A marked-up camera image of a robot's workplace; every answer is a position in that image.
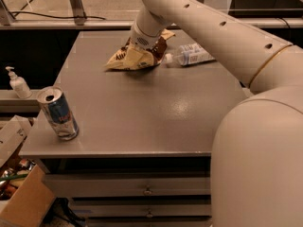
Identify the lower drawer knob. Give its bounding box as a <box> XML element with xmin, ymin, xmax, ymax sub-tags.
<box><xmin>146</xmin><ymin>210</ymin><xmax>153</xmax><ymax>218</ymax></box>

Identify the clear plastic water bottle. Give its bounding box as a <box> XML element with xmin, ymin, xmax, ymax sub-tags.
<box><xmin>163</xmin><ymin>43</ymin><xmax>215</xmax><ymax>67</ymax></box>

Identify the cardboard box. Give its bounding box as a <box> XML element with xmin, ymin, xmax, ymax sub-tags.
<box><xmin>0</xmin><ymin>115</ymin><xmax>55</xmax><ymax>227</ymax></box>

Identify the white pump dispenser bottle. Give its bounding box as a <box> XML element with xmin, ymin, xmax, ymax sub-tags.
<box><xmin>6</xmin><ymin>66</ymin><xmax>32</xmax><ymax>99</ymax></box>

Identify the grey drawer cabinet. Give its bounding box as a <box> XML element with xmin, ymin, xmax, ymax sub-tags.
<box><xmin>22</xmin><ymin>31</ymin><xmax>244</xmax><ymax>227</ymax></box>

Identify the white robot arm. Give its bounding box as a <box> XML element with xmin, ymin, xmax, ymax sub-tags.
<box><xmin>131</xmin><ymin>0</ymin><xmax>303</xmax><ymax>227</ymax></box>

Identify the brown chip bag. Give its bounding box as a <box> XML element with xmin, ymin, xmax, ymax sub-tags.
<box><xmin>105</xmin><ymin>29</ymin><xmax>174</xmax><ymax>71</ymax></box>

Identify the top drawer knob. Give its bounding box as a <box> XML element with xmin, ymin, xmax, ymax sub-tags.
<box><xmin>143</xmin><ymin>187</ymin><xmax>152</xmax><ymax>196</ymax></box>

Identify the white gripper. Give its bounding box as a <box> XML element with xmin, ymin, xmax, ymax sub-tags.
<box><xmin>131</xmin><ymin>22</ymin><xmax>162</xmax><ymax>49</ymax></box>

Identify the black cable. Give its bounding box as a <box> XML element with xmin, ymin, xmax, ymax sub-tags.
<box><xmin>9</xmin><ymin>10</ymin><xmax>107</xmax><ymax>21</ymax></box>

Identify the drawer knob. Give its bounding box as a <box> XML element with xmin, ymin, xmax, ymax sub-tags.
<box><xmin>143</xmin><ymin>187</ymin><xmax>152</xmax><ymax>196</ymax></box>
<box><xmin>146</xmin><ymin>210</ymin><xmax>153</xmax><ymax>218</ymax></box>

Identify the silver blue energy drink can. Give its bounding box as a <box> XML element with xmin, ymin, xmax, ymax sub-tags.
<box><xmin>37</xmin><ymin>86</ymin><xmax>79</xmax><ymax>140</ymax></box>

